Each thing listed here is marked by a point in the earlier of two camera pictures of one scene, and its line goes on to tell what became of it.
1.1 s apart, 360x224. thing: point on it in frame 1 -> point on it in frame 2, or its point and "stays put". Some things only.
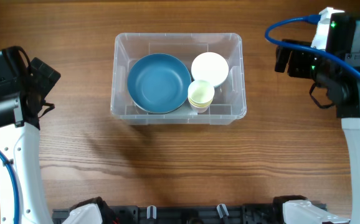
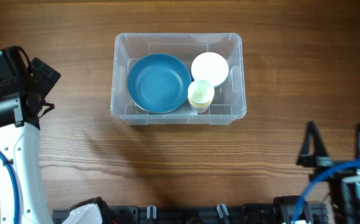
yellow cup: (200, 106) stays put
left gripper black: (44, 73) stays put
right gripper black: (293, 62) -> (323, 156)
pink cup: (200, 110) stays put
